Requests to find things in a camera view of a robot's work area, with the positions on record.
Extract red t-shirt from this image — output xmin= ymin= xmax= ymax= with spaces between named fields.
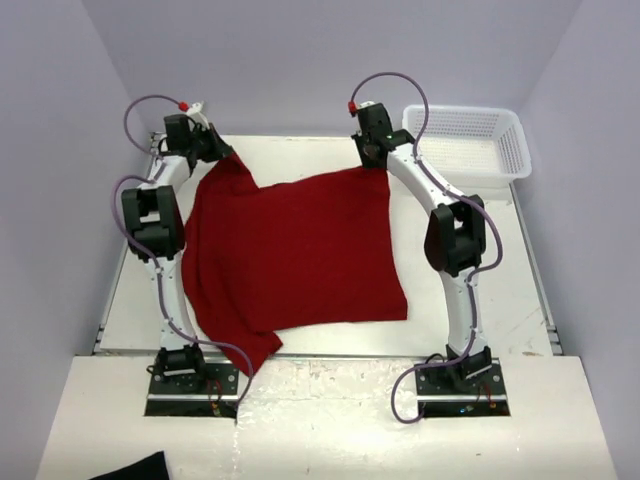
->
xmin=182 ymin=155 xmax=408 ymax=374

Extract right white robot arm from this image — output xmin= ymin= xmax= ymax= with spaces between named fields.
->
xmin=348 ymin=100 xmax=491 ymax=393

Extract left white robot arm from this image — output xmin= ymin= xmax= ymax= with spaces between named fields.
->
xmin=120 ymin=104 xmax=232 ymax=393

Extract white plastic basket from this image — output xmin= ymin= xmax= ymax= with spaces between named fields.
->
xmin=402 ymin=104 xmax=532 ymax=190

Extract black cloth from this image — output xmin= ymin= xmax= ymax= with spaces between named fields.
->
xmin=92 ymin=451 xmax=171 ymax=480

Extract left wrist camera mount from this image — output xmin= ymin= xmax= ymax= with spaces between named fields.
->
xmin=178 ymin=102 xmax=209 ymax=127

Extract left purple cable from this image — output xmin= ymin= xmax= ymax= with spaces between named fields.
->
xmin=109 ymin=95 xmax=257 ymax=412

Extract purple cable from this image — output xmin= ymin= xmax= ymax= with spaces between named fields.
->
xmin=109 ymin=95 xmax=257 ymax=412
xmin=392 ymin=73 xmax=504 ymax=426

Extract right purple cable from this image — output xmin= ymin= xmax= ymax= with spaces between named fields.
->
xmin=392 ymin=73 xmax=504 ymax=426

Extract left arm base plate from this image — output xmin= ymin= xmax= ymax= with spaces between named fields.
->
xmin=144 ymin=361 xmax=241 ymax=420

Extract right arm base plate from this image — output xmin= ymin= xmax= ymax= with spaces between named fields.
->
xmin=414 ymin=354 xmax=511 ymax=419

